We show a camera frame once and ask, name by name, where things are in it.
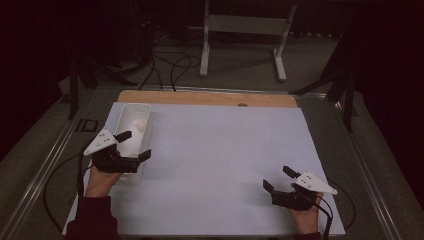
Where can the white metal stand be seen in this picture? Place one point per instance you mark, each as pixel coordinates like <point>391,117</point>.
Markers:
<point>246,25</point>

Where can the person's right hand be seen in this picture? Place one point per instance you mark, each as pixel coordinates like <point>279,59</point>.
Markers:
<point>307,221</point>

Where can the person's left hand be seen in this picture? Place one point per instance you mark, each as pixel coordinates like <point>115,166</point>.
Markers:
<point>100,185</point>

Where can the white plastic bin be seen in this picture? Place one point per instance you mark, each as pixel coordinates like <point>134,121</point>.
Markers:
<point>131,115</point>

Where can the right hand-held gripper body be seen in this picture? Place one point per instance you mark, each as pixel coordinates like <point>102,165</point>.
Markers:
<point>291,200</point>

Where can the metal floor rail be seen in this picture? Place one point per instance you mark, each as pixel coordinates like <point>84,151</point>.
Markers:
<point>40,176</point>
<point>366,180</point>

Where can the black stand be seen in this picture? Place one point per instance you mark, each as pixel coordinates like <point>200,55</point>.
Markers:
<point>348,110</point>
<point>73,96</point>

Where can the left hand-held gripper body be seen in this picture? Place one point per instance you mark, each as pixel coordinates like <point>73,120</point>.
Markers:
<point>113,163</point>

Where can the white table board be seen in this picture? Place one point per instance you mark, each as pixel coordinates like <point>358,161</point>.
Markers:
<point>216,160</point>

